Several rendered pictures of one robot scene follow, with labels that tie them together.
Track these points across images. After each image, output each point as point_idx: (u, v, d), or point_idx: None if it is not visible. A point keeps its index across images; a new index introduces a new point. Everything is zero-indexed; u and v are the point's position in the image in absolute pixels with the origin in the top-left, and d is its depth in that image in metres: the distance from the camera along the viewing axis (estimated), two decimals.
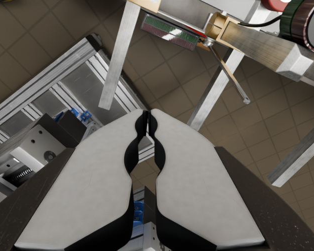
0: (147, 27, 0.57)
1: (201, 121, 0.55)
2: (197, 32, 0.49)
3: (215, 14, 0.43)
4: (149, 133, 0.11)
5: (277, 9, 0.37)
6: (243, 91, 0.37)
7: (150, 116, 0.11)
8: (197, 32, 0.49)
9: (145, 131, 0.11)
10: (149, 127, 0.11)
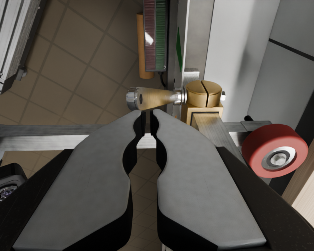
0: None
1: (58, 147, 0.32)
2: None
3: (217, 85, 0.28)
4: (151, 133, 0.11)
5: (251, 160, 0.28)
6: (148, 108, 0.14)
7: (152, 116, 0.11)
8: None
9: (143, 132, 0.11)
10: (151, 127, 0.11)
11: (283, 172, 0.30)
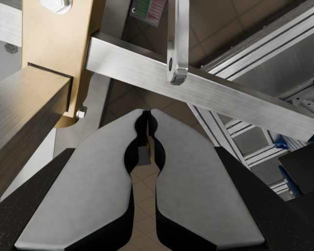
0: (154, 11, 0.29)
1: None
2: None
3: None
4: (149, 133, 0.11)
5: None
6: (179, 9, 0.08)
7: (150, 116, 0.11)
8: None
9: (145, 131, 0.11)
10: (149, 127, 0.11)
11: None
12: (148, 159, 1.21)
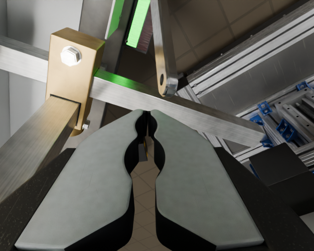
0: (142, 42, 0.36)
1: None
2: None
3: None
4: (149, 133, 0.11)
5: None
6: (165, 38, 0.10)
7: (149, 116, 0.11)
8: None
9: (145, 131, 0.11)
10: (149, 128, 0.11)
11: None
12: (144, 156, 1.30)
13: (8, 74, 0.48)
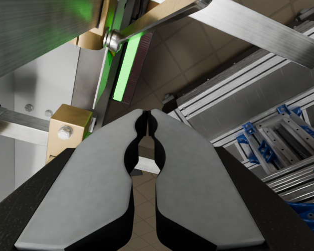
0: (126, 97, 0.44)
1: (263, 24, 0.23)
2: None
3: None
4: (149, 133, 0.11)
5: None
6: None
7: (150, 116, 0.11)
8: None
9: (145, 131, 0.11)
10: (149, 127, 0.11)
11: None
12: (139, 171, 1.37)
13: None
